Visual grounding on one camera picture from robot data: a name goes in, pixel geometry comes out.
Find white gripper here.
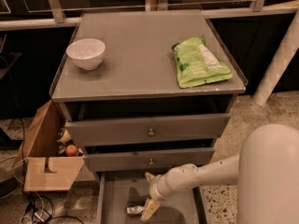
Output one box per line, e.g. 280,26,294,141
141,172,166,221

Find silver redbull can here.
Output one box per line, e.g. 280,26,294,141
126,205,144,217

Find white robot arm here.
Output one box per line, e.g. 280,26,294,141
141,124,299,224

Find grey bottom drawer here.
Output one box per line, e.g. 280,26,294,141
96,171,209,224

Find grey drawer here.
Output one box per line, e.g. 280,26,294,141
83,147,215,173
96,171,209,224
65,113,230,147

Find grey middle drawer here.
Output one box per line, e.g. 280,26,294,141
83,147,215,173

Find grey top drawer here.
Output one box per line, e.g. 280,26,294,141
65,113,230,147

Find grey drawer cabinet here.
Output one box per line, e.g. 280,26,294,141
49,9,249,224

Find red apple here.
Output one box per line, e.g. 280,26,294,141
65,145,78,157

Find packaged item in box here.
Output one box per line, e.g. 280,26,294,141
57,128,73,146

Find brown cardboard box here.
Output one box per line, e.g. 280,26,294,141
14,101,83,191

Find green snack bag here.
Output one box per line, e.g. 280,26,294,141
172,36,233,89

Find white ceramic bowl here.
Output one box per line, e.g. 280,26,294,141
66,38,106,70

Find metal window railing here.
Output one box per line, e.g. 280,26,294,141
0,0,298,32

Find cables on floor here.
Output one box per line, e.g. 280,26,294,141
0,154,86,224

